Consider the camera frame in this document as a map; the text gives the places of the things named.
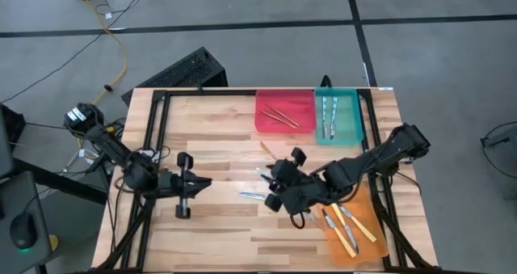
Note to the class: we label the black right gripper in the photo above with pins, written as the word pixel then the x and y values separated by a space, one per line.
pixel 295 189

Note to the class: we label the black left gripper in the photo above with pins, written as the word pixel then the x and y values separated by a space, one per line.
pixel 173 185

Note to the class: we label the wooden chopstick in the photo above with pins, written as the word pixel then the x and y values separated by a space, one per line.
pixel 268 150

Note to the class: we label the gold cutlery piece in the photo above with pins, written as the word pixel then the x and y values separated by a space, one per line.
pixel 278 119

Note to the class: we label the wooden chopsticks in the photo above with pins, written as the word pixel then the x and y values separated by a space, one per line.
pixel 282 115

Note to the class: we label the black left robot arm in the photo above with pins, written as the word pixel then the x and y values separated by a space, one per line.
pixel 117 148

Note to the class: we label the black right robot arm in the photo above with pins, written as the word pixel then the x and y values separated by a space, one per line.
pixel 383 154

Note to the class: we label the red plastic tray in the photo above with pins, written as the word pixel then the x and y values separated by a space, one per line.
pixel 301 100

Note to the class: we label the teal plastic tray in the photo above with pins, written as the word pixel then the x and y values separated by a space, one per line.
pixel 349 120

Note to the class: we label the black perforated computer case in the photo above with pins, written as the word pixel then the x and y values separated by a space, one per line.
pixel 182 72

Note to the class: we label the black clamp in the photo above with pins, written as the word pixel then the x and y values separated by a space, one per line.
pixel 326 82

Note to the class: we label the orange plastic tray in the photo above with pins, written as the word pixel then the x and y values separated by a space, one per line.
pixel 371 249

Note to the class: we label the black desk bar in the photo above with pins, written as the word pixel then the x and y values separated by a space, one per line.
pixel 60 181

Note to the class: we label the yellow disc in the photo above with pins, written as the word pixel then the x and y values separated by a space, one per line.
pixel 53 242

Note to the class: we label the grey desk pad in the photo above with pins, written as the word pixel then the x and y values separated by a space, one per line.
pixel 24 193

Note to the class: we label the black computer mouse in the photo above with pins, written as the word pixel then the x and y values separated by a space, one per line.
pixel 22 229

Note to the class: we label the grey monitor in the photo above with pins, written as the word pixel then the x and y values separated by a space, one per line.
pixel 5 153

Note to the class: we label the black metal table frame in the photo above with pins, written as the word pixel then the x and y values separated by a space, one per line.
pixel 158 116

